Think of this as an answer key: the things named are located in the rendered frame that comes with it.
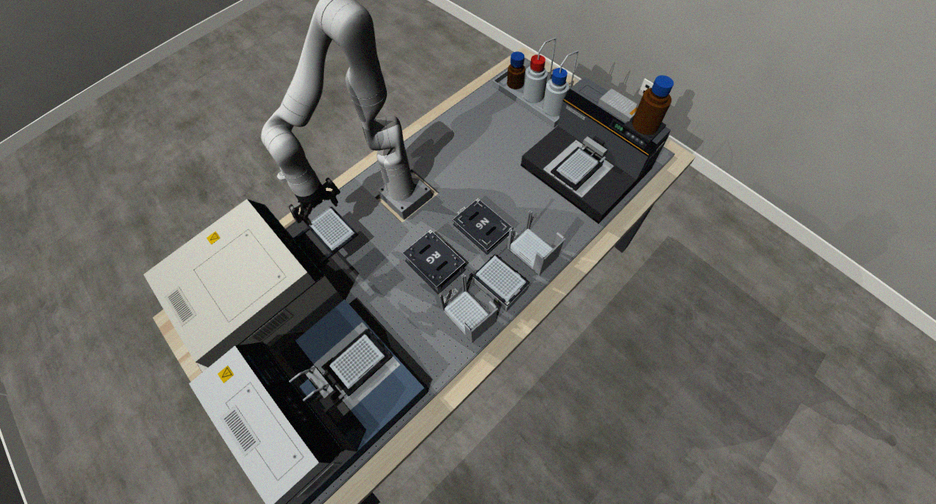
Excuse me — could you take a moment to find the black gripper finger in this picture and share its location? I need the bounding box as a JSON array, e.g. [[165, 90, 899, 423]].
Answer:
[[289, 202, 314, 226], [318, 178, 340, 207]]

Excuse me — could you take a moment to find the white plastic bottle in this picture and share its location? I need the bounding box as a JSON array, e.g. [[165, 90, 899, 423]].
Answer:
[[543, 79, 569, 116]]

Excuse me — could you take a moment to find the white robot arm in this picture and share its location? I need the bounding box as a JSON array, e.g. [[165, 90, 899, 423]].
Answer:
[[261, 0, 414, 200]]

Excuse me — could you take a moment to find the red bottle cap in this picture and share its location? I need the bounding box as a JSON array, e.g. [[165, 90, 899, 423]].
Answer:
[[530, 55, 546, 70]]

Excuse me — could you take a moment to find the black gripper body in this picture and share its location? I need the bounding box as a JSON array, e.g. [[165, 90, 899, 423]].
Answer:
[[295, 183, 326, 208]]

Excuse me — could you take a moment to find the brown glass bottle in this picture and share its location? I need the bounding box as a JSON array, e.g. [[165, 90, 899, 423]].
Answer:
[[632, 88, 672, 135], [507, 65, 525, 89]]

